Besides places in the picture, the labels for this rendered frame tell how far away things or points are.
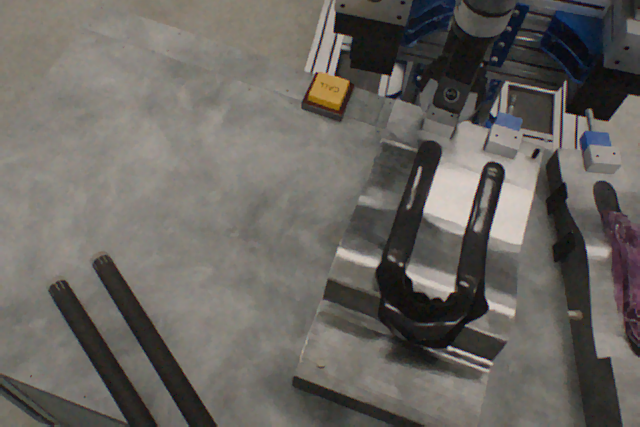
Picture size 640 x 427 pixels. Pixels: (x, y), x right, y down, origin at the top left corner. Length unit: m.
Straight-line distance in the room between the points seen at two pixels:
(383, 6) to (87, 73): 0.56
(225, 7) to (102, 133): 1.38
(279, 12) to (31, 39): 0.86
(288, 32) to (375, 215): 1.51
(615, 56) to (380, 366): 0.69
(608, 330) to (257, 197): 0.58
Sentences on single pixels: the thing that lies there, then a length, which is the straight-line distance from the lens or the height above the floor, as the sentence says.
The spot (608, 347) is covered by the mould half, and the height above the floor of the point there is 0.87.
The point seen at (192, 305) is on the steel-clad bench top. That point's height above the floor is 0.80.
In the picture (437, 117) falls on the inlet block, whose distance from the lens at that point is 1.14.
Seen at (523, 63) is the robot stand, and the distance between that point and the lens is 1.52.
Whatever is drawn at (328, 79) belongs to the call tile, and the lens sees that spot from 1.26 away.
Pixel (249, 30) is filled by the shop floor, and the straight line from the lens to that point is 2.48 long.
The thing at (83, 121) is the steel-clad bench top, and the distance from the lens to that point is 1.28.
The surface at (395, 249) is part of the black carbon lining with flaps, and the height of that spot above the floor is 0.92.
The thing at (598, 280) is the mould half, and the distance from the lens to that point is 1.11.
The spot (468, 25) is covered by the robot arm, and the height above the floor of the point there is 1.13.
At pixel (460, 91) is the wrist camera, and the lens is 0.99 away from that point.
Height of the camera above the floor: 1.81
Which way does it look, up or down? 60 degrees down
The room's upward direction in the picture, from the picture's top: 8 degrees clockwise
